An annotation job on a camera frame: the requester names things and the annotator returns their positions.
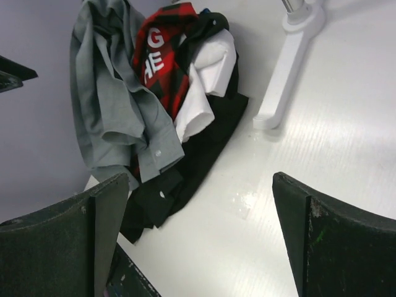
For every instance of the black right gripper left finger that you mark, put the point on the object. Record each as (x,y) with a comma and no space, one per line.
(65,249)

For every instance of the white clothes rack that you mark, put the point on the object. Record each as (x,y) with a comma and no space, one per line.
(302,22)

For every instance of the grey button-up shirt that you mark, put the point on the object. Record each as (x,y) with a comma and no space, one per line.
(117,119)

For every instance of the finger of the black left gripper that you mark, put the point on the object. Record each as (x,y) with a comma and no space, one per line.
(9,82)
(22,72)

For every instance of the white shirt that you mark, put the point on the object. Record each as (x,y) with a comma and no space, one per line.
(209,74)

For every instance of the red black plaid shirt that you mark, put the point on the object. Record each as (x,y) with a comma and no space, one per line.
(157,47)

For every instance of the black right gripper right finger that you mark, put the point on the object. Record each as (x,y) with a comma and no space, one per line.
(334,248)

